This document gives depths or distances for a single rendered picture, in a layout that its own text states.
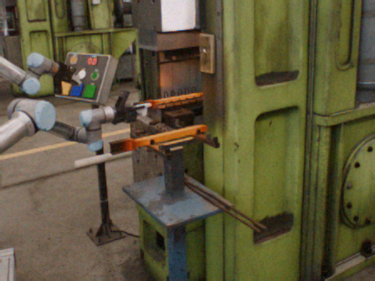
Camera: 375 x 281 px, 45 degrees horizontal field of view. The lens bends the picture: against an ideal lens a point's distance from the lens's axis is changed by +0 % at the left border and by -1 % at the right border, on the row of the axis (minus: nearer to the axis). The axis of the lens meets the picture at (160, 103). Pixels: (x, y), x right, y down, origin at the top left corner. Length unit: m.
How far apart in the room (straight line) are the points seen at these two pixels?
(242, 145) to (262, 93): 0.25
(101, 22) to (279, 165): 5.22
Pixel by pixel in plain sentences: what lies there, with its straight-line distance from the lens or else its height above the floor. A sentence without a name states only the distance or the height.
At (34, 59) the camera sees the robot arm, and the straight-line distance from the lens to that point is 2.27.
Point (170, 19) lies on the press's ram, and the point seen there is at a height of 1.42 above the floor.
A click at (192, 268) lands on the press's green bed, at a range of 2.50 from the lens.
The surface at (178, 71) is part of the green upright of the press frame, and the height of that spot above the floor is 1.10.
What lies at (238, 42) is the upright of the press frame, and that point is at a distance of 1.91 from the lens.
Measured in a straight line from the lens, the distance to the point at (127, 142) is 1.71.
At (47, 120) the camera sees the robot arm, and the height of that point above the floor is 1.08.
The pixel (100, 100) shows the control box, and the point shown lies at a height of 0.96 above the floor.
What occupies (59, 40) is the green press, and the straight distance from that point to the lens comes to 6.95.
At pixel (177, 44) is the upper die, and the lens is 2.20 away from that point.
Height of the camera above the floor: 1.58
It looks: 15 degrees down
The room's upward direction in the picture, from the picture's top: 3 degrees counter-clockwise
